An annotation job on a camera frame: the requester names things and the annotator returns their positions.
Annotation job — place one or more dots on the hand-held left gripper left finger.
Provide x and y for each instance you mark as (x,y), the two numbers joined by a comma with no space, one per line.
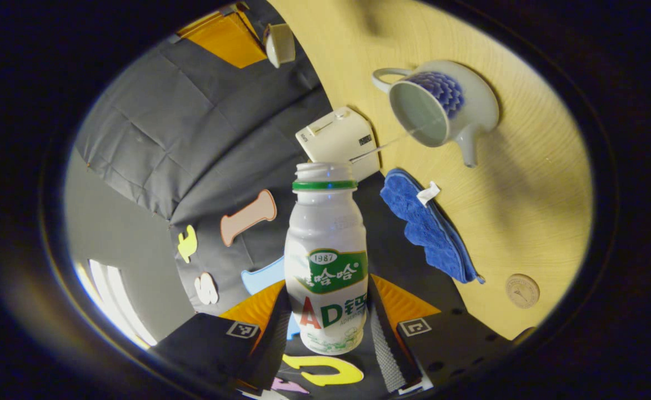
(273,344)

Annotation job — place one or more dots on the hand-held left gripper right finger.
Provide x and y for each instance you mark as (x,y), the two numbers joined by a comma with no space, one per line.
(384,355)

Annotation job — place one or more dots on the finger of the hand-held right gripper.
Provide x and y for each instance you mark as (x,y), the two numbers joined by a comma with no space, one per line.
(225,39)

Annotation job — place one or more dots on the white plastic water bottle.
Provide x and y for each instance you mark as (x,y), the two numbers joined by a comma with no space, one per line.
(325,233)

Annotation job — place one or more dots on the round wooden coaster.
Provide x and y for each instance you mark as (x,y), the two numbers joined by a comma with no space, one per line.
(522,291)

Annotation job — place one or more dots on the white blue teacup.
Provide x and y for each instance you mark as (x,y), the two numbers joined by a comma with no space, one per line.
(475,105)

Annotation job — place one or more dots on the black backdrop cloth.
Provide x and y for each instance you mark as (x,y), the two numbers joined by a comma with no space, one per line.
(192,139)

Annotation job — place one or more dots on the blue towel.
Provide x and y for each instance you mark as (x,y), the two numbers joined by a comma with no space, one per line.
(431,233)

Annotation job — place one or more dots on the white toaster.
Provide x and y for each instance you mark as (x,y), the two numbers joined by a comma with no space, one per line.
(342,139)

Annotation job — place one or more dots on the ceiling light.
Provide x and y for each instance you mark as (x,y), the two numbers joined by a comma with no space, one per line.
(114,303)

